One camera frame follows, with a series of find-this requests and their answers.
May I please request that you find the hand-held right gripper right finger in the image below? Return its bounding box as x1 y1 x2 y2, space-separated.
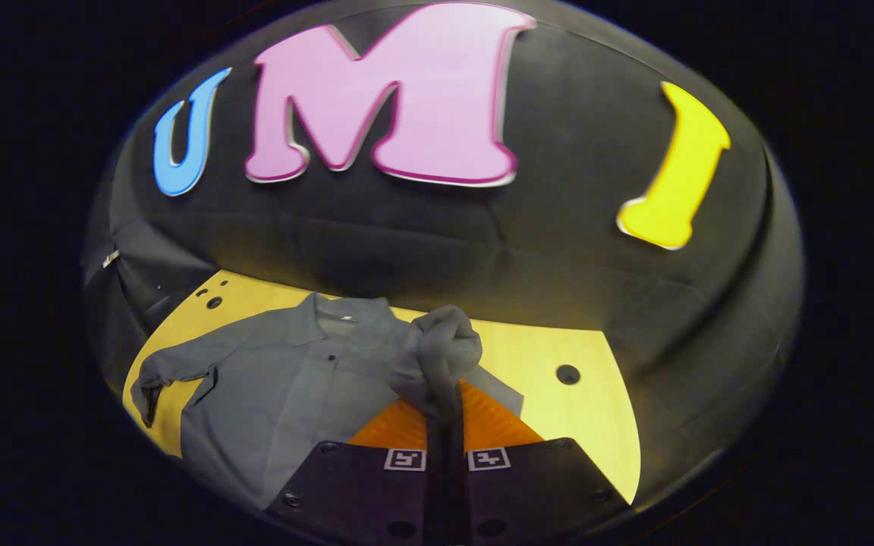
448 379 631 546

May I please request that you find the grey button shirt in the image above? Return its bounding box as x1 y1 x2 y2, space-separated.
130 292 525 510

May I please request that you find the black backdrop cloth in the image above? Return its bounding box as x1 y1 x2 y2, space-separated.
80 0 806 524

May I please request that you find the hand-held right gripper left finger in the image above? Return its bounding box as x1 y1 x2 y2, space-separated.
264 394 449 546

